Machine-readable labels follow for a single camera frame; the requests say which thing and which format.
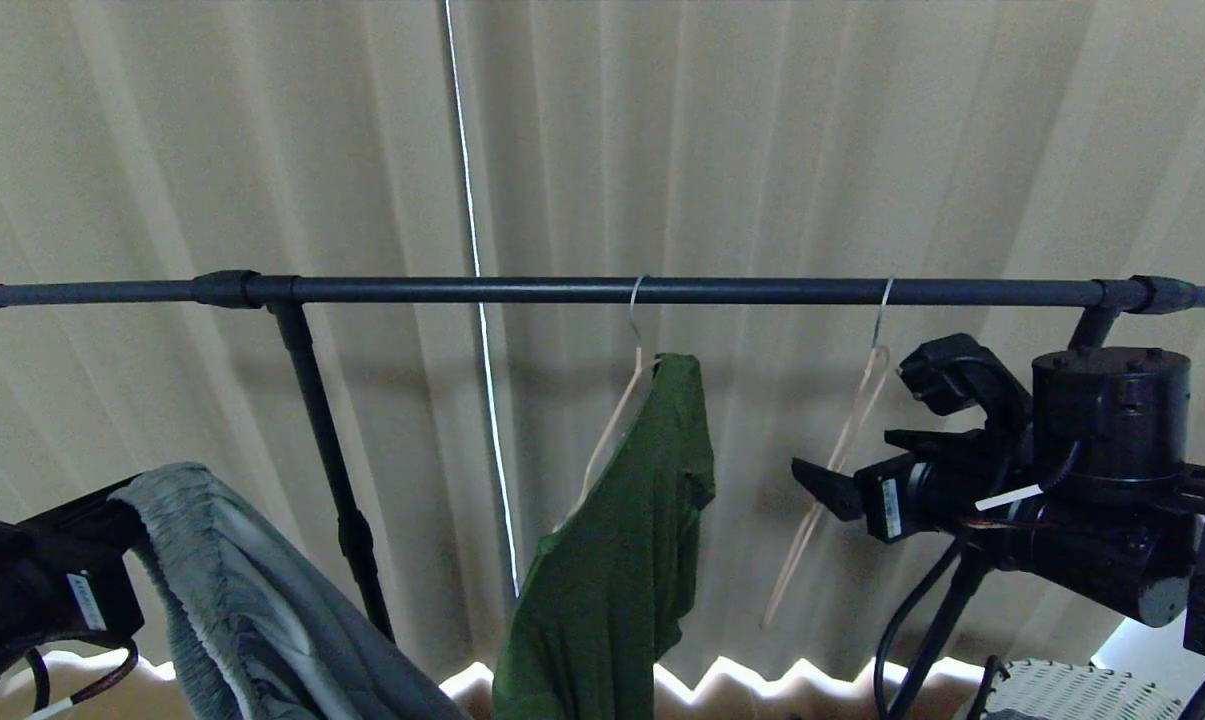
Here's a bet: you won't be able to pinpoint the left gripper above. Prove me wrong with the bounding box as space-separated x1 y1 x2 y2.
0 510 148 683

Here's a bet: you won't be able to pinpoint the white laundry basket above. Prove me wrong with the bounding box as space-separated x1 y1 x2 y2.
970 657 1188 720

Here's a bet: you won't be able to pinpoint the pale grey shorts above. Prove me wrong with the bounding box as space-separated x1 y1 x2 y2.
110 462 473 720

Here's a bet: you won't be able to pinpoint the beige curtain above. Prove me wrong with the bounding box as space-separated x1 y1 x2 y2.
0 0 1205 691

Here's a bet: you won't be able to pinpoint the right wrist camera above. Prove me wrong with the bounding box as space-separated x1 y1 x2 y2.
882 333 1035 463

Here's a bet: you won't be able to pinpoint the black clothes rack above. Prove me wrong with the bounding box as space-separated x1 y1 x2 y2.
0 270 1205 720

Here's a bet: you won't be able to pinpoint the green printed shirt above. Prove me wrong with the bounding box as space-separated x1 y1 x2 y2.
492 352 718 720

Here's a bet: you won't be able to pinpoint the pink clothes hanger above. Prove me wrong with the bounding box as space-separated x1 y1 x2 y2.
759 275 898 631
552 275 663 533

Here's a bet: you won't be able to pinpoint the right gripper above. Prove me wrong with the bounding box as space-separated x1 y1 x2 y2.
855 450 1031 546

